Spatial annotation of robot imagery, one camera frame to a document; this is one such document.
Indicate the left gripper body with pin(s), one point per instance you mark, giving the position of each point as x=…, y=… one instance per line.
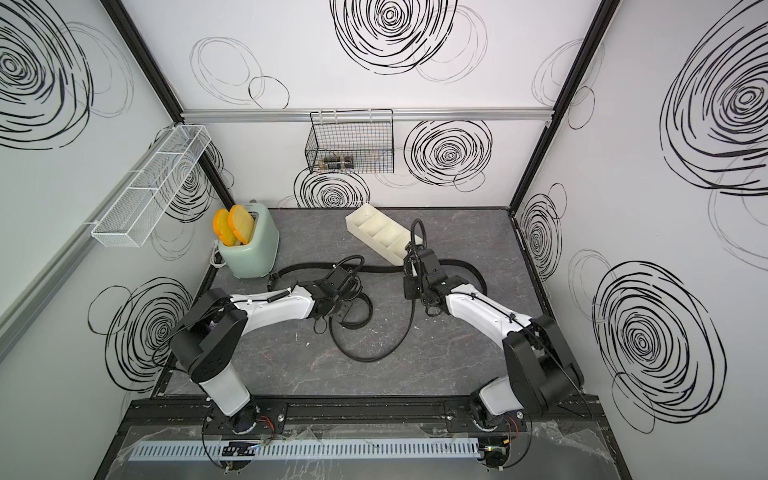
x=341, y=310

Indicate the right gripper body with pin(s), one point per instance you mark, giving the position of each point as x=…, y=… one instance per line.
x=417, y=258

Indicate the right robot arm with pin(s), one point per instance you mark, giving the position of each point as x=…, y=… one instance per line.
x=541, y=368

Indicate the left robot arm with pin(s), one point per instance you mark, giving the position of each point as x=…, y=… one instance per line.
x=206, y=339

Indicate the cream compartment storage tray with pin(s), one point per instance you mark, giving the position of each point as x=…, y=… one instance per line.
x=379, y=232

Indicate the mint green toaster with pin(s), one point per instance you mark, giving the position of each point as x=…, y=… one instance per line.
x=257, y=257

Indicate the right toast slice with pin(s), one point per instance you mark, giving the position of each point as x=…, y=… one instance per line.
x=241, y=223

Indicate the toast slice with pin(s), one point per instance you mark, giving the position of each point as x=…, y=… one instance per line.
x=222, y=229
x=241, y=223

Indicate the left toast slice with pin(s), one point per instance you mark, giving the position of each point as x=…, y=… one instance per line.
x=222, y=229

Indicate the items in wire basket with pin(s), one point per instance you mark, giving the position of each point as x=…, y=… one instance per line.
x=335, y=163

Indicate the black wire wall basket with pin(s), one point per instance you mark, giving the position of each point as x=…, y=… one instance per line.
x=366, y=134

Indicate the grey slotted cable duct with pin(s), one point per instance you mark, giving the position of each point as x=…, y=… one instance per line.
x=305, y=449

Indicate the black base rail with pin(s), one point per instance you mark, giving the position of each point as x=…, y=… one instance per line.
x=270, y=415

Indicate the white wire wall shelf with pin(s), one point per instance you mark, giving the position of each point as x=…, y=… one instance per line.
x=151, y=187

